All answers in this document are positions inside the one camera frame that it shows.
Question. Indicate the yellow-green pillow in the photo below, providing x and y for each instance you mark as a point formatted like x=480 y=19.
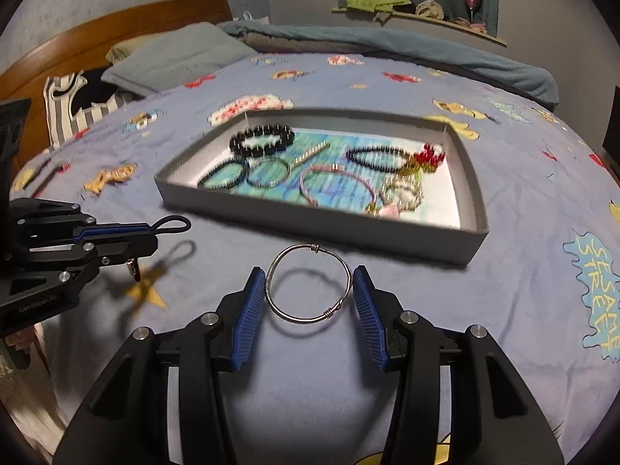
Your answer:
x=122 y=50

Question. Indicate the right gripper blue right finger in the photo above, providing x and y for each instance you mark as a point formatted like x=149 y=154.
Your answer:
x=495 y=419

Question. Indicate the teal blanket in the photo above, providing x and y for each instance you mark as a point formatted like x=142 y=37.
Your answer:
x=532 y=82

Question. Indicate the Sesame Street bedsheet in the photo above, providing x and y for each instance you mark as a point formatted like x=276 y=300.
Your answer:
x=311 y=394

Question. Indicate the green cloth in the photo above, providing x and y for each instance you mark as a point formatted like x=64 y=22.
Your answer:
x=375 y=6

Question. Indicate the silver bangle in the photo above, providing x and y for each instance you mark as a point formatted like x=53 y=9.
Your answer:
x=268 y=173
x=307 y=285

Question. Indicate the printed paper tray liner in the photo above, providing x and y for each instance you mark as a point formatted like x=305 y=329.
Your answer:
x=358 y=173

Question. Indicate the wooden window shelf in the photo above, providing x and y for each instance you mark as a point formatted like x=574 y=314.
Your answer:
x=383 y=18

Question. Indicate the striped black white pillow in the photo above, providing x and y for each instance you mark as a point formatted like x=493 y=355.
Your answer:
x=76 y=101

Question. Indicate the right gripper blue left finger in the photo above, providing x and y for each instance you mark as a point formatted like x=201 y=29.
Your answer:
x=123 y=418

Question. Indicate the grey cardboard tray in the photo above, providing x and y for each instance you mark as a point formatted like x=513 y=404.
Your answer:
x=375 y=233

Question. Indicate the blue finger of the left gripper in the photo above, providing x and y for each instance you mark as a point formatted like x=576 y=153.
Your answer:
x=118 y=251
x=111 y=233

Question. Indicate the pink cloth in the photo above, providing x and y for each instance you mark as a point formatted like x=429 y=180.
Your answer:
x=475 y=27

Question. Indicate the red bead gold earrings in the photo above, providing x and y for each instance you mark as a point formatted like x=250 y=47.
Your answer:
x=426 y=161

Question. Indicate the black monitor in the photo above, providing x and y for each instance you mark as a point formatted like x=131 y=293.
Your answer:
x=611 y=142

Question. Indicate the beige cloth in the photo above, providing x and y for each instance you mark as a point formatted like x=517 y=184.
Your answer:
x=430 y=9

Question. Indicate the wooden headboard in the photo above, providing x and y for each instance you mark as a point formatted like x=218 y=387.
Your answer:
x=84 y=48

